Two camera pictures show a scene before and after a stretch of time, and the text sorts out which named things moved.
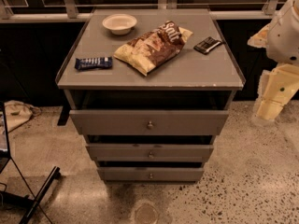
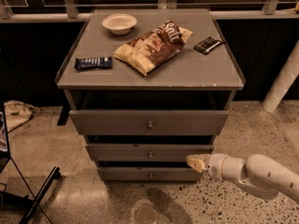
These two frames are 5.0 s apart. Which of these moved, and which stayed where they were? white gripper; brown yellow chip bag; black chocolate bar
Moved: white gripper
Stayed: black chocolate bar; brown yellow chip bag
